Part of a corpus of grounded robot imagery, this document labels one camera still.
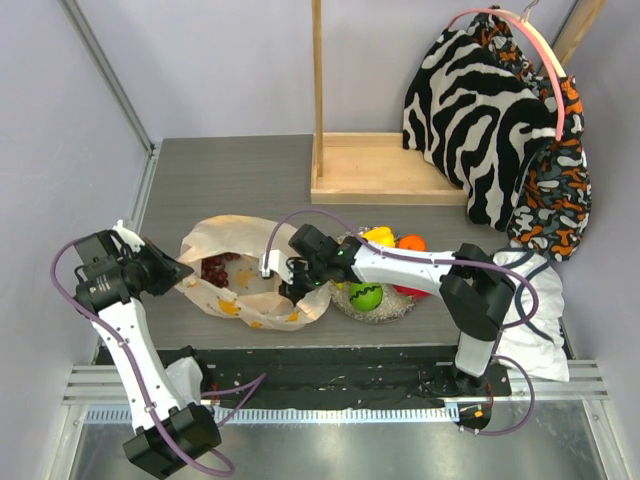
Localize wooden rack left pole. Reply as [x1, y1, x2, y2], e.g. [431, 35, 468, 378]
[311, 0, 324, 181]

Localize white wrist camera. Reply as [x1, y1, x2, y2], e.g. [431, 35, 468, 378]
[259, 250, 293, 284]
[112, 219, 146, 254]

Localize orange fake tangerine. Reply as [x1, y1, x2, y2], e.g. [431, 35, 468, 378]
[397, 235, 428, 252]

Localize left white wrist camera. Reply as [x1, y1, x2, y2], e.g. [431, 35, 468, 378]
[112, 219, 146, 254]

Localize green fake fruit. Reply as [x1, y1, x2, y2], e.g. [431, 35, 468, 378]
[349, 283, 383, 312]

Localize white printed tank top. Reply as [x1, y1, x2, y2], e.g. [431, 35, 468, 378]
[493, 248, 570, 382]

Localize dark fake grapes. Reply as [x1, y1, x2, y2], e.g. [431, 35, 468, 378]
[200, 252, 241, 288]

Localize orange patterned dark garment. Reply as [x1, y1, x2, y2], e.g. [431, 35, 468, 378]
[468, 13, 592, 262]

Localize speckled ceramic plate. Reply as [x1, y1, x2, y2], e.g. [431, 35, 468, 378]
[329, 227, 431, 324]

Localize wooden rack base tray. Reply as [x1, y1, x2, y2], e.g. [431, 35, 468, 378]
[310, 132, 467, 206]

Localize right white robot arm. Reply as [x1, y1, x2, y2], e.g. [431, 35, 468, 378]
[261, 224, 515, 395]

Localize wooden rack right pole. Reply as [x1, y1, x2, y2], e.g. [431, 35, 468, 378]
[552, 0, 607, 67]

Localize zebra print garment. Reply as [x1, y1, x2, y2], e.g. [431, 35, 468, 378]
[402, 29, 557, 231]

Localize yellow fake bell pepper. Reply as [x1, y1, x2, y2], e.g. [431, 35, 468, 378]
[361, 226, 396, 248]

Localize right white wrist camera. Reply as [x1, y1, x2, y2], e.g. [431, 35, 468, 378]
[259, 250, 293, 284]

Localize translucent plastic bag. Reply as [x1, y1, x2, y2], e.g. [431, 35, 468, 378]
[176, 215, 331, 331]

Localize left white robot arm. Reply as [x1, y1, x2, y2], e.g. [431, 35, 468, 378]
[73, 227, 221, 479]

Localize wooden rack pole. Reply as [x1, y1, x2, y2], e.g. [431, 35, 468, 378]
[552, 0, 607, 67]
[311, 0, 324, 181]

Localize black mounting base plate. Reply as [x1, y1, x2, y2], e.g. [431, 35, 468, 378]
[97, 344, 512, 407]

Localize pink clothes hanger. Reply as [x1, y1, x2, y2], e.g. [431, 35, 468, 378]
[446, 8, 566, 141]

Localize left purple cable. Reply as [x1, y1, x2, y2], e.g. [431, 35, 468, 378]
[49, 237, 267, 476]

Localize red fake dragon fruit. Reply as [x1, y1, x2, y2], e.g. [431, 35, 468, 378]
[393, 285, 429, 301]

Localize aluminium frame rail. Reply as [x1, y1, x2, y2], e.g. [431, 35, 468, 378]
[47, 362, 626, 480]

